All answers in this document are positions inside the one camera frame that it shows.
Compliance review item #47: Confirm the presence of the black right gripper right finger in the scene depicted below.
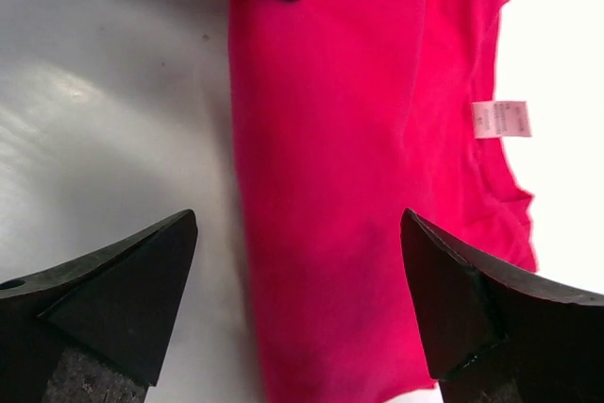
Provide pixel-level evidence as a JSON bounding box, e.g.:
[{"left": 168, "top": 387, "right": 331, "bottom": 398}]
[{"left": 401, "top": 210, "right": 603, "bottom": 402}]

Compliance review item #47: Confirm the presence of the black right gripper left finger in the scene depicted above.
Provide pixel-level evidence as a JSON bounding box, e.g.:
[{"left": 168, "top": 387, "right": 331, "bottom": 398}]
[{"left": 1, "top": 210, "right": 197, "bottom": 402}]

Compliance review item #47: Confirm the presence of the red t shirt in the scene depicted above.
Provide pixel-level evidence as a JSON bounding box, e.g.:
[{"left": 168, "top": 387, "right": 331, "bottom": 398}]
[{"left": 229, "top": 0, "right": 536, "bottom": 402}]

